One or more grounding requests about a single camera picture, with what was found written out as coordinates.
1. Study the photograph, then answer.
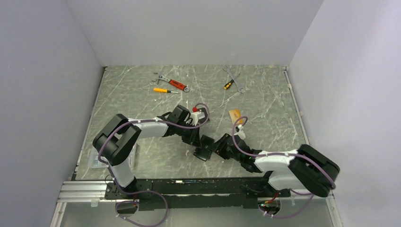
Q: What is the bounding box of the silver open-end wrench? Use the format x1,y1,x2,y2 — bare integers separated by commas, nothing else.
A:
222,65,245,93

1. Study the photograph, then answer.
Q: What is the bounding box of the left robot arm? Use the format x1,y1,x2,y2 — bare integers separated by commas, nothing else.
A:
92,103,210,199

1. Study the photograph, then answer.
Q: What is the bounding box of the aluminium frame rail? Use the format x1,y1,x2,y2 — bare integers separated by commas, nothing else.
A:
51,181,343,227

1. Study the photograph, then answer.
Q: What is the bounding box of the black credit card stack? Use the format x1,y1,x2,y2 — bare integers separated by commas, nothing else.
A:
198,107,210,124

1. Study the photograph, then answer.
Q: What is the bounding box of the black yellow small screwdriver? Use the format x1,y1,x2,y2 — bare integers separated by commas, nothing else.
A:
223,74,240,90

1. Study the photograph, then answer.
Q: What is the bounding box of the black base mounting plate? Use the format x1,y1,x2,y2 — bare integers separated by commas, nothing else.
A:
105,177,291,211

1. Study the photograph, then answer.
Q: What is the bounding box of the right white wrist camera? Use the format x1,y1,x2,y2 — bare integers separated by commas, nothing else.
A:
234,124,246,140

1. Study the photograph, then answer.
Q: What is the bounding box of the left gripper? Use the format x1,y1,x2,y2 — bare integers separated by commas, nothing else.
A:
176,122,202,149

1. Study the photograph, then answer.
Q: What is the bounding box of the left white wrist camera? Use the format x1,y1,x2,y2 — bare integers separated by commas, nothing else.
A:
187,107,210,126

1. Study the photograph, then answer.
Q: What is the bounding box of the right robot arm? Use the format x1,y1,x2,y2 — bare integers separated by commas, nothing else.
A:
210,134,340,197

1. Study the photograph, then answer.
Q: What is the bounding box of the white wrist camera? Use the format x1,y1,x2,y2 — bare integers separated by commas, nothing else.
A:
187,107,210,126
234,124,246,140

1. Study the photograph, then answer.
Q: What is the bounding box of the clear plastic screw box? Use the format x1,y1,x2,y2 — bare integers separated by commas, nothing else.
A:
88,144,138,168

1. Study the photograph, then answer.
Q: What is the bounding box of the red handled adjustable wrench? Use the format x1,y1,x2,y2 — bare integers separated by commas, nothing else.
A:
152,72,190,92

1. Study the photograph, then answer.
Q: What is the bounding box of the black leather card holder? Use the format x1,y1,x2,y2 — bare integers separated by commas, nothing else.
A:
193,148,212,162

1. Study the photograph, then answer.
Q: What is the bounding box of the yellow handled screwdriver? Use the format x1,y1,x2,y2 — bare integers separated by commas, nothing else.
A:
153,88,178,94

